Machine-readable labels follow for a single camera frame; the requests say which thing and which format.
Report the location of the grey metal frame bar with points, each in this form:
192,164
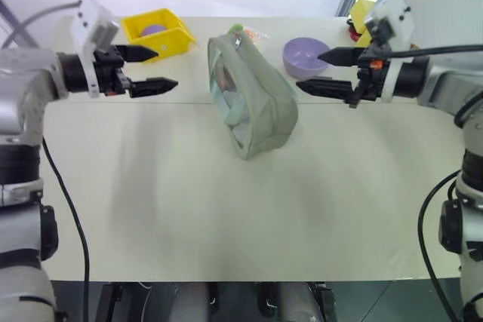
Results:
17,22

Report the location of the purple round object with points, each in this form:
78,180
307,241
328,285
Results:
152,30

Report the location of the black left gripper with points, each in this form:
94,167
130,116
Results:
109,73

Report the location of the grey-green zippered pouch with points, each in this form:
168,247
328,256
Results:
256,103

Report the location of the red round object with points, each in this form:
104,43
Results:
353,32

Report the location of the small green object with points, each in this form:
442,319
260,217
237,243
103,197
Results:
236,28

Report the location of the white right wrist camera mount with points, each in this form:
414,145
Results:
396,16

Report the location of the grey rounded robot leg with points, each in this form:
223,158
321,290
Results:
192,301
298,301

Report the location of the yellow plastic bin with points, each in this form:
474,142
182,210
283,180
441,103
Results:
166,41

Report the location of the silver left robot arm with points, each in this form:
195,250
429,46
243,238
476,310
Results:
22,69

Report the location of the yellow box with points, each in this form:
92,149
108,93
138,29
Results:
361,13

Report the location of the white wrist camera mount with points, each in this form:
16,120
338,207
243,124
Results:
396,16
90,20

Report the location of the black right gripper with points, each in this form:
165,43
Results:
368,73

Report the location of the purple plastic bowl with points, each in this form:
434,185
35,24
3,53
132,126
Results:
303,60

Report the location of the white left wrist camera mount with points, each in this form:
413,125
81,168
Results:
90,20

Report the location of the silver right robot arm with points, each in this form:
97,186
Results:
445,80

